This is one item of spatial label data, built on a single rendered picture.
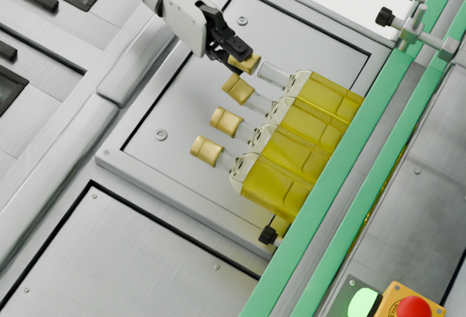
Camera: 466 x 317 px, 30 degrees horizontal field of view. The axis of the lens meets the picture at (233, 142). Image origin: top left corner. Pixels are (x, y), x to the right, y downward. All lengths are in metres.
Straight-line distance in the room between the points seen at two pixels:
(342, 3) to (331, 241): 0.64
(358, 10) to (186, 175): 0.47
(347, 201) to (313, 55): 0.48
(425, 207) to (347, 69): 0.48
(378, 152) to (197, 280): 0.39
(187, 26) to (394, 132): 0.40
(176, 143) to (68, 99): 0.21
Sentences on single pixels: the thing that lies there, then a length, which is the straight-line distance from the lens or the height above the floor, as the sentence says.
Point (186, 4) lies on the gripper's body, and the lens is 1.41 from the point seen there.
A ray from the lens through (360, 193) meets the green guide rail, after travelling 1.18.
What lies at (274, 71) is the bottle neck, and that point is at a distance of 1.39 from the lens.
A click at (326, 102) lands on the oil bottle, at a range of 1.36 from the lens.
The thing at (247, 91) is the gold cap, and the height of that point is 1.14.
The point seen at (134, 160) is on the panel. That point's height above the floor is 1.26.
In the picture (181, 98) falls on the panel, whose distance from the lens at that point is 1.51.
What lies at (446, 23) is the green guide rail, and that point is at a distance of 1.49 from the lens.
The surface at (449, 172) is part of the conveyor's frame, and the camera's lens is 1.21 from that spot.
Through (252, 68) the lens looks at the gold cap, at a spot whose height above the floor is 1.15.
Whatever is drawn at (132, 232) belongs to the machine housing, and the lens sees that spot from 1.44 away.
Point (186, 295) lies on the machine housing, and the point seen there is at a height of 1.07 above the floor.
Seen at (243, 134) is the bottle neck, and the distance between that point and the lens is 1.33.
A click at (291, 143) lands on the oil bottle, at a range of 1.32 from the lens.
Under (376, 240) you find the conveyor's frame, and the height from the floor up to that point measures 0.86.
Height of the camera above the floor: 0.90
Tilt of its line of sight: 9 degrees up
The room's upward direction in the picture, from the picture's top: 61 degrees counter-clockwise
